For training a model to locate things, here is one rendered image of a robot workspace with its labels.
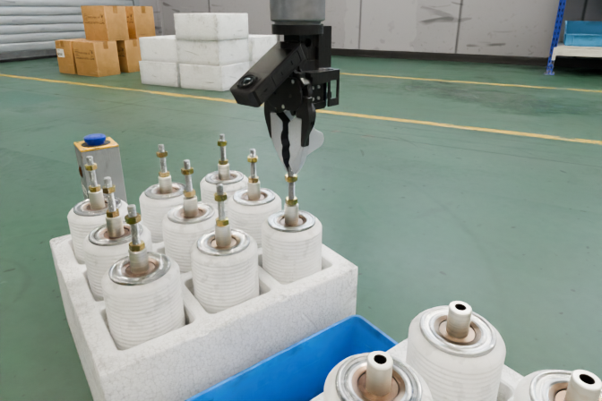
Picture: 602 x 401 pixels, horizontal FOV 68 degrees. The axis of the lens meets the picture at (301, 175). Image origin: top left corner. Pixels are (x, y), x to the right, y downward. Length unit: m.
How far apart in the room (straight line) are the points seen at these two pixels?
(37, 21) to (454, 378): 6.28
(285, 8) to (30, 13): 5.92
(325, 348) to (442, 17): 5.17
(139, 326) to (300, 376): 0.25
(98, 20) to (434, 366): 4.32
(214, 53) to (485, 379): 3.08
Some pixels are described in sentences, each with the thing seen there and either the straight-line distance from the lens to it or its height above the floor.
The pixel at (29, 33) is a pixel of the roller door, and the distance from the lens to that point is 6.44.
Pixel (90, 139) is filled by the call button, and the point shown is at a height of 0.33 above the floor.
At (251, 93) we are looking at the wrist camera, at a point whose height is 0.47.
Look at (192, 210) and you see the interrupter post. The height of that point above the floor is 0.26.
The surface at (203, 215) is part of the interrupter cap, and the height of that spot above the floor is 0.25.
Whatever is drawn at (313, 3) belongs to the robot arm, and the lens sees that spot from 0.61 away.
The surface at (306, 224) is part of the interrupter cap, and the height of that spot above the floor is 0.25.
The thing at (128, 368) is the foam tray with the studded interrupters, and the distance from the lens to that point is 0.59.
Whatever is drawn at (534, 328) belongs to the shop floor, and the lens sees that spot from 0.99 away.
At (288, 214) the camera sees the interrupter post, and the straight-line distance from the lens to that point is 0.69.
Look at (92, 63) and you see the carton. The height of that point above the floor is 0.12.
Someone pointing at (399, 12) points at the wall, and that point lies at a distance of 5.79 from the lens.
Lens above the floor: 0.56
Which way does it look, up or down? 20 degrees down
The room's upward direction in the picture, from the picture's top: straight up
